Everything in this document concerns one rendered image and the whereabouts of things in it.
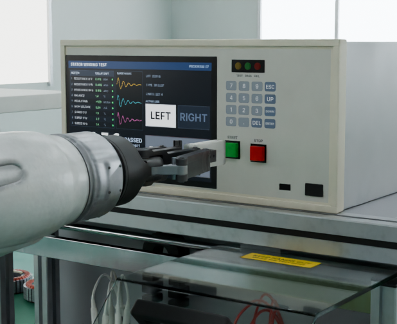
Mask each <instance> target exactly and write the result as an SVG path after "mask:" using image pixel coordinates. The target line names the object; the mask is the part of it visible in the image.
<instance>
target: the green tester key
mask: <svg viewBox="0 0 397 324"><path fill-rule="evenodd" d="M225 156H226V157H231V158H237V157H238V143H230V142H226V143H225Z"/></svg>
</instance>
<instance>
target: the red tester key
mask: <svg viewBox="0 0 397 324"><path fill-rule="evenodd" d="M250 160H251V161H264V160H265V147H262V146H250Z"/></svg>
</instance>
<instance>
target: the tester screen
mask: <svg viewBox="0 0 397 324"><path fill-rule="evenodd" d="M145 104H164V105H191V106H206V107H209V130H201V129H181V128H171V127H151V126H146V107H145ZM83 131H88V132H89V131H107V132H121V137H124V138H126V139H127V140H129V141H130V142H131V143H132V144H133V145H134V146H135V148H145V135H151V136H169V137H179V138H197V139H207V140H211V63H205V62H118V61H74V60H69V133H73V132H83ZM188 180H190V181H202V182H209V183H211V167H210V178H205V177H191V178H189V179H188Z"/></svg>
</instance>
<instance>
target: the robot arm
mask: <svg viewBox="0 0 397 324"><path fill-rule="evenodd" d="M224 164H225V140H219V139H214V140H210V141H202V142H197V143H189V144H185V145H184V149H182V140H173V146H172V147H168V148H167V147H165V146H164V145H160V146H158V147H145V148H135V146H134V145H133V144H132V143H131V142H130V141H129V140H127V139H126V138H124V137H121V136H117V135H108V136H100V135H99V134H97V133H94V132H88V131H83V132H73V133H67V134H50V135H45V134H41V133H39V132H32V131H12V132H0V257H1V256H4V255H6V254H9V253H11V252H13V251H16V250H18V249H21V248H25V247H27V246H30V245H32V244H35V243H37V242H39V241H40V240H41V239H43V237H45V236H48V235H50V234H52V233H54V232H56V231H57V230H59V229H60V228H61V227H62V226H68V225H72V224H76V223H77V222H80V221H88V220H89V219H93V218H100V217H101V216H103V215H105V214H107V213H108V212H110V211H111V210H112V209H113V207H115V206H120V205H123V204H126V203H129V202H130V201H131V200H132V199H134V198H135V196H136V195H137V194H138V193H139V191H140V189H141V187H142V186H151V185H152V184H153V183H155V182H159V181H165V180H166V179H167V177H168V176H169V175H172V180H176V181H178V182H180V183H183V182H186V181H188V179H189V178H191V177H194V176H200V175H201V174H203V173H205V172H208V171H210V167H215V166H218V165H224Z"/></svg>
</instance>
